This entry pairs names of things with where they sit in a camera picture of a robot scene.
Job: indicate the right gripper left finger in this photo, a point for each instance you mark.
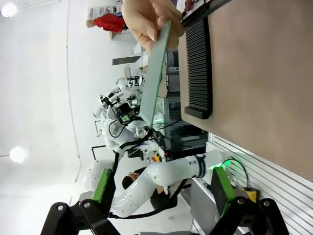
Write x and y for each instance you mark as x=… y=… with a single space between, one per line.
x=104 y=188

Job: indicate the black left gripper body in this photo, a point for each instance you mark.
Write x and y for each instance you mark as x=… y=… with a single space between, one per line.
x=126 y=112

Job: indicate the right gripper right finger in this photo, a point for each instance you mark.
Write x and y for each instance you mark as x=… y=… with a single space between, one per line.
x=222 y=191

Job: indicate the green PCB board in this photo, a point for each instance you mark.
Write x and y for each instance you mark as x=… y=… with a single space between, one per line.
x=154 y=80

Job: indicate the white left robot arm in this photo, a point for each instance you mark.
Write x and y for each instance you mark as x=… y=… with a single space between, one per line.
x=171 y=169

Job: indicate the black slotted PCB rack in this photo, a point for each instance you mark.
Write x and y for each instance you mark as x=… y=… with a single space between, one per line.
x=198 y=73

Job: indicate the person's hand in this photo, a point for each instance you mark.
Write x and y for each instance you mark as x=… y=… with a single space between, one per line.
x=144 y=17

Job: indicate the white cabinet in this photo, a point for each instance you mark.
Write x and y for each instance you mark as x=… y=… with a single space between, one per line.
x=203 y=200

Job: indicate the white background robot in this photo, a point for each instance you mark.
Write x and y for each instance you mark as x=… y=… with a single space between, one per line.
x=102 y=107

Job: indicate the seated person dark hair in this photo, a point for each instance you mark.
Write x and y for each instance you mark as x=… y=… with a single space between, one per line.
x=130 y=181

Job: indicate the yellow emergency stop box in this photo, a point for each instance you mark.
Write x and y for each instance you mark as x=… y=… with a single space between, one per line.
x=252 y=194

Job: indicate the coloured button control box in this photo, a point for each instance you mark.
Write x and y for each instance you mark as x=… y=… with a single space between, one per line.
x=157 y=154

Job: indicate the grey flat panel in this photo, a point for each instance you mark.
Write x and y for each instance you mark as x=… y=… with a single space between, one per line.
x=127 y=60

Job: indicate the thin ceiling conduit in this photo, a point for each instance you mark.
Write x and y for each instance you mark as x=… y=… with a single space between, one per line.
x=73 y=102

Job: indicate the equipment shelving rack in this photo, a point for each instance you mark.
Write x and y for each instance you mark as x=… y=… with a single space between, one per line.
x=173 y=73

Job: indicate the person in red shirt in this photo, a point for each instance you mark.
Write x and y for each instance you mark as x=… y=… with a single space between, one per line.
x=110 y=22

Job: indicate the round ceiling light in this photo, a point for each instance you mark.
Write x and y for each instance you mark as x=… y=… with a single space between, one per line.
x=8 y=9
x=18 y=154

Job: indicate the black stand frame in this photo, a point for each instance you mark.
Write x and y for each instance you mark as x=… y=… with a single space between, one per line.
x=95 y=153

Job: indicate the aluminium profile table frame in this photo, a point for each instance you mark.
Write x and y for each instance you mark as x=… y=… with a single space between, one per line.
x=269 y=166

